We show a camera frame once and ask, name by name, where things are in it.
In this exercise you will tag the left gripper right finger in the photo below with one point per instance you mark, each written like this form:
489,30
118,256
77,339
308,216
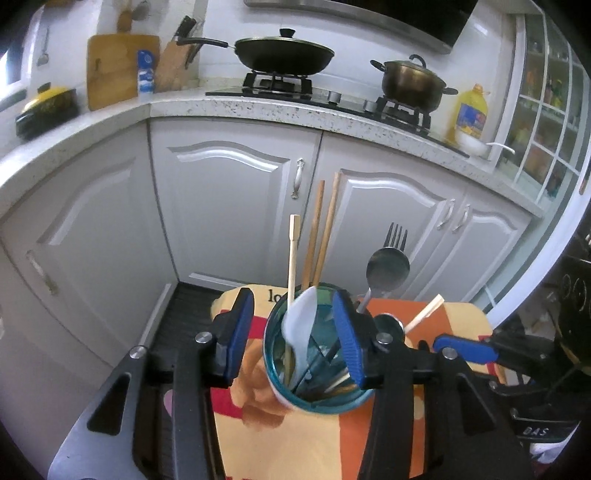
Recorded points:
467,434

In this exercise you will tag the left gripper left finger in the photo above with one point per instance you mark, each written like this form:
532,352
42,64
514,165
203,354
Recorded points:
103,442

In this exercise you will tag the cream chopstick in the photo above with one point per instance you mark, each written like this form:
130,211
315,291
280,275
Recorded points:
294,232
427,311

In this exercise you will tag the large silver spoon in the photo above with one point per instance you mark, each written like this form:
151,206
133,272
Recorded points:
388,268

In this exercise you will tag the large silver fork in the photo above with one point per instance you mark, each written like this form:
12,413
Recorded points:
396,237

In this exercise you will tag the white ceramic spoon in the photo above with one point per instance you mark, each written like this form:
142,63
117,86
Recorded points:
297,325

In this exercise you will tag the brown wooden chopstick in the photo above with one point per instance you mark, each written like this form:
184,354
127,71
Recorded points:
329,221
312,239

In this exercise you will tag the small silver spoon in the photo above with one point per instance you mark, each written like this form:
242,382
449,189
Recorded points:
388,324

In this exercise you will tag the floral utensil holder cup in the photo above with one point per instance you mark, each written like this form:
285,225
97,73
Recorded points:
326,387

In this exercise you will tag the colourful fleece table mat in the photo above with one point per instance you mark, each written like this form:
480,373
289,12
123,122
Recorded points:
262,439

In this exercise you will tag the yellow oil bottle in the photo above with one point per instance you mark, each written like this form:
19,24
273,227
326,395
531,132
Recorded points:
470,113

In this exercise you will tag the bronze stock pot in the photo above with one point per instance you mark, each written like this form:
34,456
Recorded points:
411,83

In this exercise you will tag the yellow black lidded pan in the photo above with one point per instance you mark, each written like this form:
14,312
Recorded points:
50,108

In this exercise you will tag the gas stove top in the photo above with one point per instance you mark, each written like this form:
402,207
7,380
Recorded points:
299,89

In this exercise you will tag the wooden knife block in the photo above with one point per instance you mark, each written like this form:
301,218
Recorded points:
170,73

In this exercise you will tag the blue white salt bag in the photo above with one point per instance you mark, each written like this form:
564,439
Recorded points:
145,73

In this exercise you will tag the wooden cutting board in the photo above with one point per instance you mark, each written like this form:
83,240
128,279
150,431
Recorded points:
111,72

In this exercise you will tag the black wok with lid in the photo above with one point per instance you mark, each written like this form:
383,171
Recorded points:
281,55

